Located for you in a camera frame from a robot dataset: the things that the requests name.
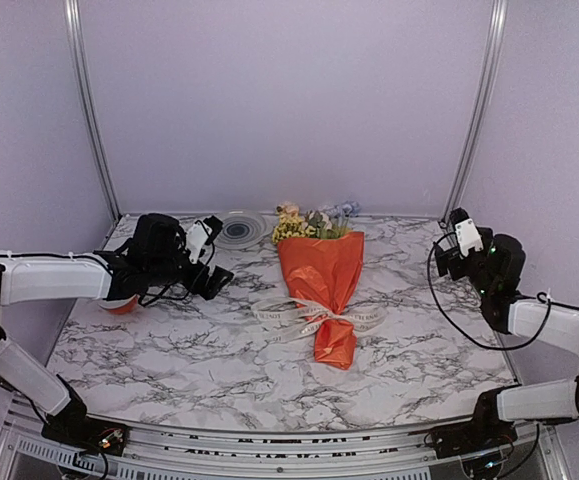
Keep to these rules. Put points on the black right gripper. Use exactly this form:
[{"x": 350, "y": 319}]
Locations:
[{"x": 448, "y": 256}]

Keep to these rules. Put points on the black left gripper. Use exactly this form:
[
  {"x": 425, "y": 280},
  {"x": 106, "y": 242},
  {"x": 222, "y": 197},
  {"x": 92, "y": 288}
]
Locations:
[{"x": 212, "y": 284}]

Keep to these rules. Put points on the yellow daisy fake bunch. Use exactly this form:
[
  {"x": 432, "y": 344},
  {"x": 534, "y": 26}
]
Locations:
[{"x": 292, "y": 226}]

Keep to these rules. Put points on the pink rose fake stem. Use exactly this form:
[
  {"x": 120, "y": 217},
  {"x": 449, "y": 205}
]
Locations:
[{"x": 287, "y": 210}]

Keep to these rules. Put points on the blue fake flower stem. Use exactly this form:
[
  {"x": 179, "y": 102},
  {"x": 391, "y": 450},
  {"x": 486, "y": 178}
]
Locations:
[{"x": 343, "y": 210}]

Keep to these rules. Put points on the cream ribbon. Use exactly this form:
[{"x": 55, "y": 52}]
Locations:
[{"x": 300, "y": 318}]

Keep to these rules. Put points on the green leafy fake stem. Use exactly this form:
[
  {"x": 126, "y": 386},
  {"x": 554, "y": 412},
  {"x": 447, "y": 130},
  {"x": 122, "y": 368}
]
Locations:
[{"x": 321, "y": 225}]

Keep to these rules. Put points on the brown orange wrapping paper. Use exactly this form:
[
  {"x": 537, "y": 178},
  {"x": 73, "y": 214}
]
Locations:
[{"x": 326, "y": 271}]

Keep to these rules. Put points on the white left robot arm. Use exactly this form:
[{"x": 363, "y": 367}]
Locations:
[{"x": 45, "y": 283}]

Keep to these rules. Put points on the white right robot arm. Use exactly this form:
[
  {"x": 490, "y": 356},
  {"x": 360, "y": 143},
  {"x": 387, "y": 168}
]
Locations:
[{"x": 493, "y": 264}]

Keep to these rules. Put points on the orange cup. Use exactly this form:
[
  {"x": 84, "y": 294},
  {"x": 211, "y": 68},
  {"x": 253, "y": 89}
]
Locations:
[{"x": 119, "y": 307}]

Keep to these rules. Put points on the grey ringed plate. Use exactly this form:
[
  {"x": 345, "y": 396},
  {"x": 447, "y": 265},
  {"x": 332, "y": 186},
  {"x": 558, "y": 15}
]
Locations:
[{"x": 241, "y": 229}]

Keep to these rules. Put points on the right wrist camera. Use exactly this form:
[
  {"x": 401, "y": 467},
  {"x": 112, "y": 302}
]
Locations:
[{"x": 466, "y": 232}]

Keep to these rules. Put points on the aluminium frame post right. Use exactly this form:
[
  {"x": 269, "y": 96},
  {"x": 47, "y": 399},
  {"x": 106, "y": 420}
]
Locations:
[{"x": 484, "y": 92}]

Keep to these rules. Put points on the aluminium frame post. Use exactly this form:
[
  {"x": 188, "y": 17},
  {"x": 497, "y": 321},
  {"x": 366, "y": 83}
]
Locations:
[
  {"x": 484, "y": 92},
  {"x": 85, "y": 93}
]

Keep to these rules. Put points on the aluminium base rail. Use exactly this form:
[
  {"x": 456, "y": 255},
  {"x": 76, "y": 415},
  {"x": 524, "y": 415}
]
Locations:
[{"x": 167, "y": 452}]

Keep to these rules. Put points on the aluminium frame post left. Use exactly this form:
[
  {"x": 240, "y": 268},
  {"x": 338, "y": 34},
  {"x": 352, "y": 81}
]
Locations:
[{"x": 85, "y": 93}]

